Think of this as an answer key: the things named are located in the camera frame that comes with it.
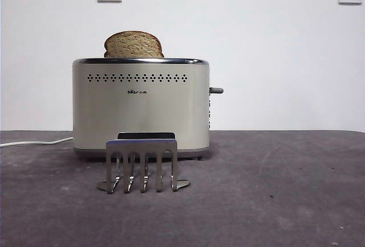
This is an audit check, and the stainless steel toast rack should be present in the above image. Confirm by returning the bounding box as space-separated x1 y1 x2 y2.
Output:
96 132 191 195

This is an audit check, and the brown-crusted bread slice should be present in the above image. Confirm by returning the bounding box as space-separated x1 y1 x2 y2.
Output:
103 31 165 59

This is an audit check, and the white power cable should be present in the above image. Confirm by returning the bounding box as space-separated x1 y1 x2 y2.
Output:
0 136 74 148

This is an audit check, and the cream steel two-slot toaster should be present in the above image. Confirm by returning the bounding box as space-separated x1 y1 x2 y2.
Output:
71 57 211 163

